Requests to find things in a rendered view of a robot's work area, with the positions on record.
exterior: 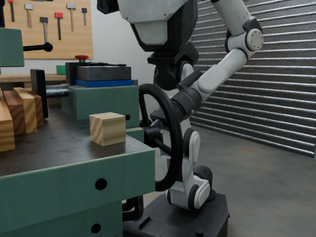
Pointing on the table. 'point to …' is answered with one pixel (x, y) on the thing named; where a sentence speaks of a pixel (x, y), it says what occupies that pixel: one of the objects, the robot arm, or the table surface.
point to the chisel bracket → (11, 48)
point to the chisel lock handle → (48, 47)
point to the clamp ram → (35, 75)
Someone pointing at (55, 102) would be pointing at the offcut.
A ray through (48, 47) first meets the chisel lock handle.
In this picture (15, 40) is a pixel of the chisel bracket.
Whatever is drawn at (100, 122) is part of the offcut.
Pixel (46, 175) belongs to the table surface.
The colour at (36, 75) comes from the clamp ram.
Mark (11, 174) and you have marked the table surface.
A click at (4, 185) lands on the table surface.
